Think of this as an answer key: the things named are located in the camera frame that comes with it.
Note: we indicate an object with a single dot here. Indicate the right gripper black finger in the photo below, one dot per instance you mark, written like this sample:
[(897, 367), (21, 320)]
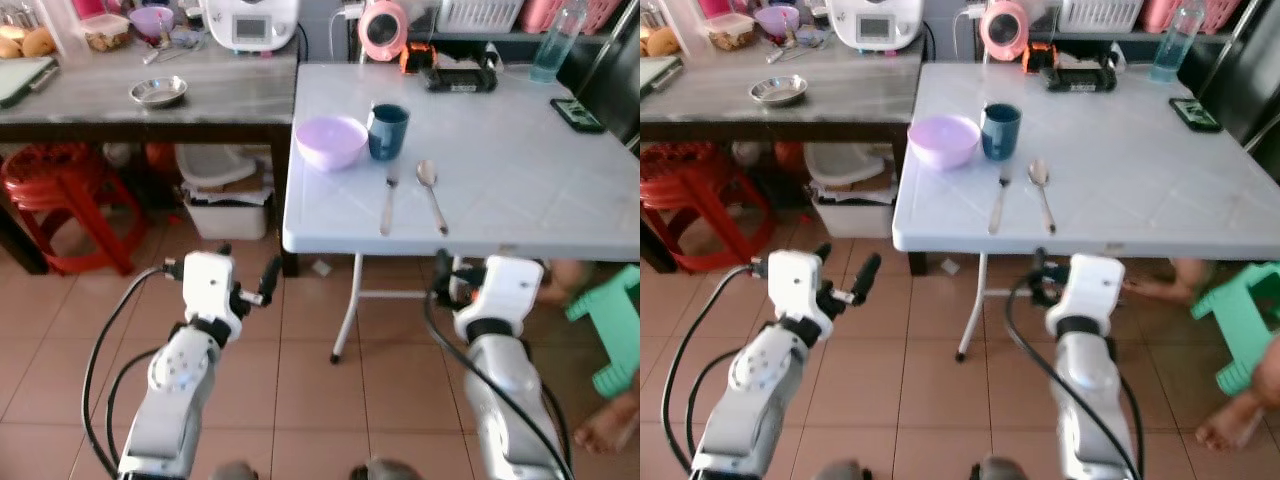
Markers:
[(1040, 262), (441, 265)]

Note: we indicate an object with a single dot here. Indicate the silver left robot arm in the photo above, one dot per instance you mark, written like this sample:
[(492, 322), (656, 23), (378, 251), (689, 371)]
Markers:
[(170, 400), (750, 400)]

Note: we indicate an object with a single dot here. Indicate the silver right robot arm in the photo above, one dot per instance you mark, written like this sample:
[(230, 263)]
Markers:
[(1090, 400), (505, 400)]

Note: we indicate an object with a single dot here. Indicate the white plastic bin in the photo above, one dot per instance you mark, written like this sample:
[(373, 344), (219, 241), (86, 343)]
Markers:
[(225, 215), (850, 215)]

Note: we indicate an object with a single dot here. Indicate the steel fork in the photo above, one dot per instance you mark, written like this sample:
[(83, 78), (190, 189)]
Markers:
[(388, 205), (999, 205)]

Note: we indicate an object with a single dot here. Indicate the steel spoon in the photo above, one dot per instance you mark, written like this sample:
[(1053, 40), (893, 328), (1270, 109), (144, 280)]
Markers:
[(1038, 175), (427, 175)]

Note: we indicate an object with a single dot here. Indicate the white folding table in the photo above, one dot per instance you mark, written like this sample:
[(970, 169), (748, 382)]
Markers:
[(500, 180), (1120, 180)]

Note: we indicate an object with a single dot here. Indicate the person's bare foot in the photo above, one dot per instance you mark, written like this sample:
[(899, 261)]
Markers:
[(1230, 425), (1170, 288), (565, 285), (610, 425)]

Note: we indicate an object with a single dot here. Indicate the dark wooden marble-top table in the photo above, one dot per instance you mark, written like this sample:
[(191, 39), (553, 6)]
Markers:
[(150, 132), (780, 131)]

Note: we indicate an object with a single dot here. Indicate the dark blue cup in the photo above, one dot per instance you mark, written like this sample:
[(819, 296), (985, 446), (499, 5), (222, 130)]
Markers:
[(1000, 135), (388, 135)]

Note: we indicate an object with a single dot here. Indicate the large purple plastic bowl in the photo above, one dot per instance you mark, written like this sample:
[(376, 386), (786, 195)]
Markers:
[(943, 143), (330, 145)]

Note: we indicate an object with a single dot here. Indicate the red plastic stool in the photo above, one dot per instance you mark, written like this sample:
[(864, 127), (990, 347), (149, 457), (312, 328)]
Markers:
[(690, 190), (60, 190)]

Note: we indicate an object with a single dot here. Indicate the green plastic stool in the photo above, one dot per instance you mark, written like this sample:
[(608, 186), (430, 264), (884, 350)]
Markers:
[(1240, 310), (615, 310)]

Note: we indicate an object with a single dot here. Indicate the small steel dish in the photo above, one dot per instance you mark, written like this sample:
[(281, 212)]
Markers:
[(778, 91), (158, 92)]

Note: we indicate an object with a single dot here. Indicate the grey robot left leg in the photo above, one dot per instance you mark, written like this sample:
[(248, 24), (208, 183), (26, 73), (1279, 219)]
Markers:
[(845, 472), (234, 473)]

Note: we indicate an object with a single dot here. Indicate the grey robot leg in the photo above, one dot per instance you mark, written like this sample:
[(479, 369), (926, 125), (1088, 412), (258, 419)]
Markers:
[(998, 471), (845, 472), (234, 473), (383, 472)]

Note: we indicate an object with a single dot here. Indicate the black rectangular tray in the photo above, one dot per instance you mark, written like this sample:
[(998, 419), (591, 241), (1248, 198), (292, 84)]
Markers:
[(1080, 78), (460, 78)]

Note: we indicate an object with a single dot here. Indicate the grey robot right leg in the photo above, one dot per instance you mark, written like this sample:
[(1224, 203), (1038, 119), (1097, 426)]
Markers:
[(383, 472), (998, 471)]

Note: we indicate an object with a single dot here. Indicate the black phone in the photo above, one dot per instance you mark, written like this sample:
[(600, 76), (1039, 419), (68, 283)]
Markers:
[(577, 115), (1195, 115)]

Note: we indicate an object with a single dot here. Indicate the small orange black device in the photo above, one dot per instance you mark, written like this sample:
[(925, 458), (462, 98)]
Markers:
[(412, 58), (1035, 58)]

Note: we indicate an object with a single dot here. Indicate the white kitchen appliance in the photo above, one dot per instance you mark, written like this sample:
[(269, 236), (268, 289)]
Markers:
[(875, 25), (250, 25)]

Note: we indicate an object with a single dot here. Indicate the clear plastic food container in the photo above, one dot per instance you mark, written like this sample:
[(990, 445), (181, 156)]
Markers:
[(107, 38), (732, 38)]

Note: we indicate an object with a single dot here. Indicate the pink round desk fan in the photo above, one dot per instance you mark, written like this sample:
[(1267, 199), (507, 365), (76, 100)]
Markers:
[(1004, 30), (382, 30)]

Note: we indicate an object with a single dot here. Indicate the small purple bowl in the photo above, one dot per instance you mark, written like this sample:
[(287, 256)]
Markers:
[(777, 20), (152, 20)]

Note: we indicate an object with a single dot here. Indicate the dark green tray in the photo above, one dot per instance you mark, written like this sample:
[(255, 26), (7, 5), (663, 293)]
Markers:
[(655, 78), (20, 80)]

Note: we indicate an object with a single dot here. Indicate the clear blue water bottle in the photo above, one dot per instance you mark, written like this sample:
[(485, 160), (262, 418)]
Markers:
[(1170, 50), (552, 50)]

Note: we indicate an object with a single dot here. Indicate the white plastic basket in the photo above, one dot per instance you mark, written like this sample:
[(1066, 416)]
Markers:
[(1100, 15), (480, 15)]

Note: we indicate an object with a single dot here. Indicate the round brown bread bun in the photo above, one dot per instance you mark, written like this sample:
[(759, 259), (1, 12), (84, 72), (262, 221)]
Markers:
[(8, 47), (40, 43), (665, 43)]

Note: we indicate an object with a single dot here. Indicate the pink plastic basket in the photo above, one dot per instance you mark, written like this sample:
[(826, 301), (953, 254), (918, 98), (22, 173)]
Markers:
[(1222, 12), (605, 12)]

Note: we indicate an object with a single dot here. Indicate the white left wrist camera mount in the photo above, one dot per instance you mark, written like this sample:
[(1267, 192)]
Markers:
[(208, 285), (795, 285)]

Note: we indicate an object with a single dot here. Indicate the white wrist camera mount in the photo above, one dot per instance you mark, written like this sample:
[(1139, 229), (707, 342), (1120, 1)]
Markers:
[(208, 285), (1095, 290), (795, 285), (505, 290)]

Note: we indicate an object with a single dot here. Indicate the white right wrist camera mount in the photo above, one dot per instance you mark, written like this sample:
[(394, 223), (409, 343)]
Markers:
[(1095, 290), (505, 290)]

